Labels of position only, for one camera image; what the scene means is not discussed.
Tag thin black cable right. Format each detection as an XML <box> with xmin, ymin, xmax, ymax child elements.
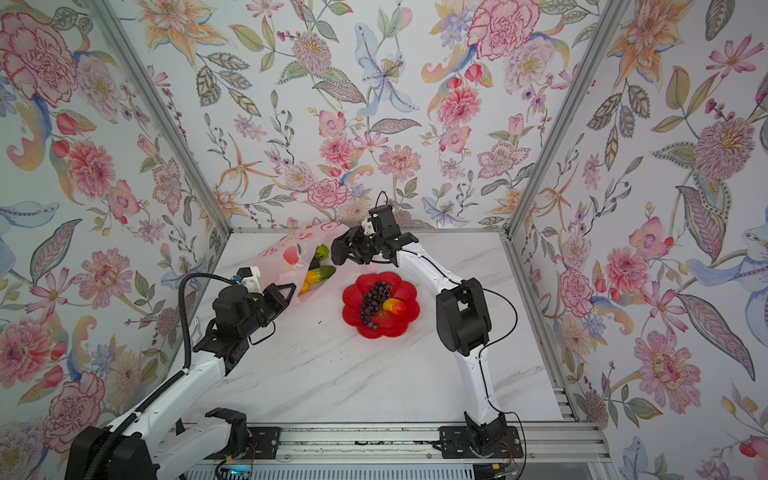
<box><xmin>374</xmin><ymin>190</ymin><xmax>528</xmax><ymax>480</ymax></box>

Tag green orange toy papaya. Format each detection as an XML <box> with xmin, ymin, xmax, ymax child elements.
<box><xmin>305</xmin><ymin>265</ymin><xmax>336</xmax><ymax>285</ymax></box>

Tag black corrugated cable left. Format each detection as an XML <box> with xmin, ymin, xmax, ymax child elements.
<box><xmin>83</xmin><ymin>272</ymin><xmax>238</xmax><ymax>480</ymax></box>

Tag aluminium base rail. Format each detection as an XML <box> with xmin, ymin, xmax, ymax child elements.
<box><xmin>173</xmin><ymin>419</ymin><xmax>613</xmax><ymax>466</ymax></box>

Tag green toy melon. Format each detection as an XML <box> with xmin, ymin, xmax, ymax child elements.
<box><xmin>314</xmin><ymin>244</ymin><xmax>330</xmax><ymax>262</ymax></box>

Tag red flower-shaped plastic plate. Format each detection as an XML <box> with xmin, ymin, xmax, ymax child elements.
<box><xmin>342</xmin><ymin>272</ymin><xmax>421</xmax><ymax>339</ymax></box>

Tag aluminium corner post left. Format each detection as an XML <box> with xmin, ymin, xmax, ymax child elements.
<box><xmin>85</xmin><ymin>0</ymin><xmax>233</xmax><ymax>240</ymax></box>

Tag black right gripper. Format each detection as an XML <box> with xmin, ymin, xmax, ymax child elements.
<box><xmin>335</xmin><ymin>227</ymin><xmax>386</xmax><ymax>266</ymax></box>

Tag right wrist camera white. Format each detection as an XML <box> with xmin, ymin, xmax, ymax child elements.
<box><xmin>361</xmin><ymin>219</ymin><xmax>376</xmax><ymax>236</ymax></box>

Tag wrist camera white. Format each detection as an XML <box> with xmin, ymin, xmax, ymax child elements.
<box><xmin>232</xmin><ymin>266</ymin><xmax>263</xmax><ymax>294</ymax></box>
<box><xmin>361</xmin><ymin>219</ymin><xmax>376</xmax><ymax>236</ymax></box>

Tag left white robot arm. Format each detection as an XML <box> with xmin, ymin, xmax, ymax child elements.
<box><xmin>65</xmin><ymin>280</ymin><xmax>297</xmax><ymax>479</ymax></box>

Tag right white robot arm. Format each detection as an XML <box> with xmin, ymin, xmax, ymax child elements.
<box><xmin>330</xmin><ymin>205</ymin><xmax>526</xmax><ymax>463</ymax></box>

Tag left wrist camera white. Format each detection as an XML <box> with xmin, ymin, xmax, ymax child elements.
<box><xmin>232</xmin><ymin>266</ymin><xmax>263</xmax><ymax>294</ymax></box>

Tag red yellow toy peach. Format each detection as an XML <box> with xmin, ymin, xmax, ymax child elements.
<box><xmin>382</xmin><ymin>298</ymin><xmax>407</xmax><ymax>317</ymax></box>

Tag pink plastic bag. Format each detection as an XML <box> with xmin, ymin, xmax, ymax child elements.
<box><xmin>253</xmin><ymin>221</ymin><xmax>349</xmax><ymax>293</ymax></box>

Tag aluminium corner post right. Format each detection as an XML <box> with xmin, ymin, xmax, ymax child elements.
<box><xmin>505</xmin><ymin>1</ymin><xmax>630</xmax><ymax>240</ymax></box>

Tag aluminium corner post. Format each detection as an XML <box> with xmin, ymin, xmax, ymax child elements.
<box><xmin>85</xmin><ymin>0</ymin><xmax>233</xmax><ymax>240</ymax></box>
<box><xmin>505</xmin><ymin>1</ymin><xmax>630</xmax><ymax>240</ymax></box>

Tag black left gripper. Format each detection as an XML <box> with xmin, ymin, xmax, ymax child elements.
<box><xmin>237</xmin><ymin>284</ymin><xmax>298</xmax><ymax>340</ymax></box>

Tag dark purple toy grapes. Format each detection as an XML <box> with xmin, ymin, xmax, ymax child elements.
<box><xmin>360</xmin><ymin>281</ymin><xmax>393</xmax><ymax>330</ymax></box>

